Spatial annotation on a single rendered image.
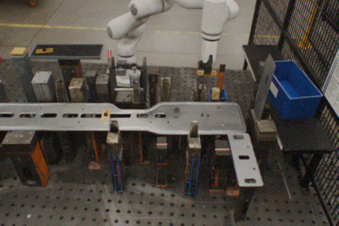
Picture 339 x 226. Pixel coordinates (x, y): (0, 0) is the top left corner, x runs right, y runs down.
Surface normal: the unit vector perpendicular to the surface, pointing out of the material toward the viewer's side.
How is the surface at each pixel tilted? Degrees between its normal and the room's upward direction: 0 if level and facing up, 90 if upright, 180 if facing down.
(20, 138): 0
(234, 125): 0
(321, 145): 0
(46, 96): 90
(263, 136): 90
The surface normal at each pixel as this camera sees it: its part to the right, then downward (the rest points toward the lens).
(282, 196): 0.02, -0.77
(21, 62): 0.02, 0.63
